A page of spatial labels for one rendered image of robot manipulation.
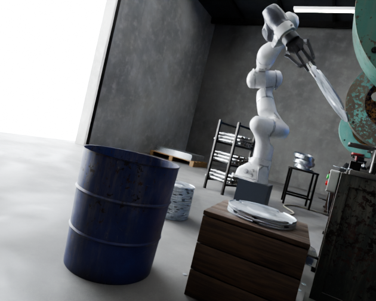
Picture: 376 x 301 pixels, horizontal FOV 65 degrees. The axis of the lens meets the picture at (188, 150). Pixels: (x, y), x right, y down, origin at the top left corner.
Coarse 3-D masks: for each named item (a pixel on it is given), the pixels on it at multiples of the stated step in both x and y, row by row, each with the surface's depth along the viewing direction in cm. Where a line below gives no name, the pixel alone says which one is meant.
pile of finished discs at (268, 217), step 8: (232, 200) 135; (240, 200) 139; (232, 208) 122; (240, 208) 122; (248, 208) 125; (256, 208) 127; (264, 208) 132; (272, 208) 139; (240, 216) 118; (248, 216) 116; (256, 216) 114; (264, 216) 118; (272, 216) 122; (280, 216) 126; (288, 216) 130; (264, 224) 116; (272, 224) 113; (280, 224) 113; (288, 224) 118
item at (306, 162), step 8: (296, 152) 456; (296, 160) 441; (304, 160) 455; (312, 160) 431; (288, 168) 466; (296, 168) 429; (304, 168) 439; (288, 176) 434; (312, 176) 457; (288, 184) 432; (312, 192) 423
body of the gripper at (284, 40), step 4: (292, 32) 137; (296, 32) 137; (284, 36) 138; (288, 36) 137; (292, 36) 136; (296, 36) 136; (284, 40) 139; (288, 40) 137; (292, 40) 138; (296, 40) 138; (300, 40) 137; (284, 44) 140; (288, 44) 139; (292, 44) 138; (296, 44) 138; (288, 48) 139; (296, 48) 138; (292, 52) 138
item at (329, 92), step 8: (320, 72) 120; (320, 80) 128; (320, 88) 142; (328, 88) 122; (328, 96) 136; (336, 96) 117; (336, 104) 131; (336, 112) 140; (344, 112) 120; (344, 120) 131
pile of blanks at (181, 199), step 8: (176, 192) 215; (184, 192) 217; (192, 192) 227; (176, 200) 216; (184, 200) 218; (168, 208) 218; (176, 208) 216; (184, 208) 219; (168, 216) 216; (176, 216) 217; (184, 216) 222
